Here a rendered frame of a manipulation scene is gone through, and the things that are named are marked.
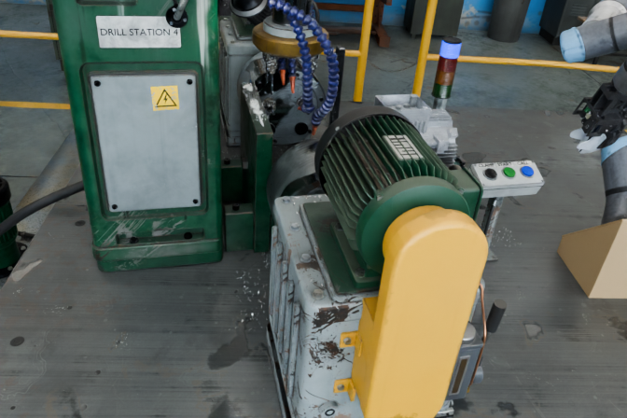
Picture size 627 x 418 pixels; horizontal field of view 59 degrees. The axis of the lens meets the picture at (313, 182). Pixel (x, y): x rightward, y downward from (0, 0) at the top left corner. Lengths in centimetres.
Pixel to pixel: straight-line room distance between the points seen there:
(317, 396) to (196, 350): 36
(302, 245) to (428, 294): 26
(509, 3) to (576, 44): 509
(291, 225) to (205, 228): 45
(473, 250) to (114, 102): 77
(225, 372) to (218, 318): 15
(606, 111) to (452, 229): 73
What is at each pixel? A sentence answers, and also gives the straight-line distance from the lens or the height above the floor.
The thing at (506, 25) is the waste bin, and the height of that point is 18.
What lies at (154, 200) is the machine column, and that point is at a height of 101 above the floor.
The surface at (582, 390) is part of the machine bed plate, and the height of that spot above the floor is 80.
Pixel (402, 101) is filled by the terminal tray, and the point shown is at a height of 113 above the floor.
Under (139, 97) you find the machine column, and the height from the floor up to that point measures 125.
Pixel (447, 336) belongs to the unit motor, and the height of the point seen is 116.
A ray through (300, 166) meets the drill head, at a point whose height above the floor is 114.
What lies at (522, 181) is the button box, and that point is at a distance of 143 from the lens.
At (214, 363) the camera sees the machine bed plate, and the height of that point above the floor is 80.
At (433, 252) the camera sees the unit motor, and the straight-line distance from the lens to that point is 69.
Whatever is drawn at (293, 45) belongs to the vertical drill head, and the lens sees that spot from 127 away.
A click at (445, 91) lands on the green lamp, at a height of 105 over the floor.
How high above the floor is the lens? 172
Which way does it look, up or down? 32 degrees down
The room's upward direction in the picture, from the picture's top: 5 degrees clockwise
